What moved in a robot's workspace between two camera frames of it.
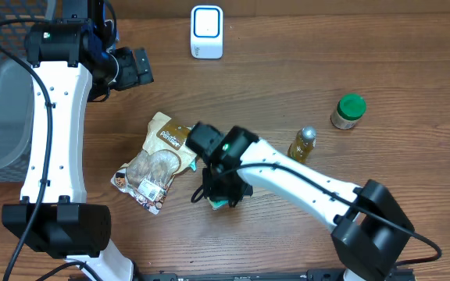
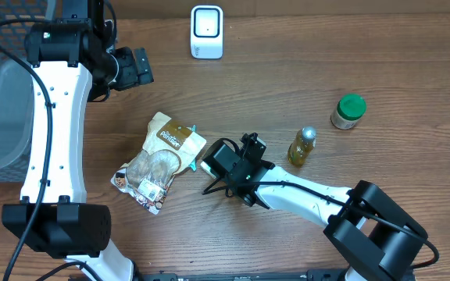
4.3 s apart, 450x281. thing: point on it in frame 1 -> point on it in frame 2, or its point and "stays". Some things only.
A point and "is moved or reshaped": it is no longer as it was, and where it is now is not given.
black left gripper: [131, 76] stays
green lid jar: [350, 108] stays
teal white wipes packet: [194, 165] stays
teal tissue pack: [218, 204] is moved or reshaped
